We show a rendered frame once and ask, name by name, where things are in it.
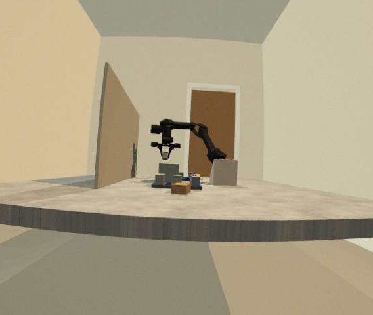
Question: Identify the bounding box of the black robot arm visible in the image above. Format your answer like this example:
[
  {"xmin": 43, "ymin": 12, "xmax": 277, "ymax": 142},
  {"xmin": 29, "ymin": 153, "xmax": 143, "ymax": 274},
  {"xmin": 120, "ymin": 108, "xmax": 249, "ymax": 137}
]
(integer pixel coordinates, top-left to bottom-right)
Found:
[{"xmin": 150, "ymin": 118, "xmax": 227, "ymax": 163}]

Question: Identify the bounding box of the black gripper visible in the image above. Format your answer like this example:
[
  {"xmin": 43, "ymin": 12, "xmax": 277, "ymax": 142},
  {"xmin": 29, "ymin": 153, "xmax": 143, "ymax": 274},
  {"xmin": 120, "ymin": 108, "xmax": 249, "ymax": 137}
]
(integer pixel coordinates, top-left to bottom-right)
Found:
[{"xmin": 150, "ymin": 134, "xmax": 181, "ymax": 158}]

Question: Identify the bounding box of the tan flat panel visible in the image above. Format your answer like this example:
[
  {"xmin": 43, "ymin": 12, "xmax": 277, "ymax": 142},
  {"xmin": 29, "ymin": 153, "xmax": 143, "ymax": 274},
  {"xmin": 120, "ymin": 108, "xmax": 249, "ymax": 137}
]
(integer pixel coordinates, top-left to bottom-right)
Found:
[{"xmin": 94, "ymin": 62, "xmax": 139, "ymax": 189}]

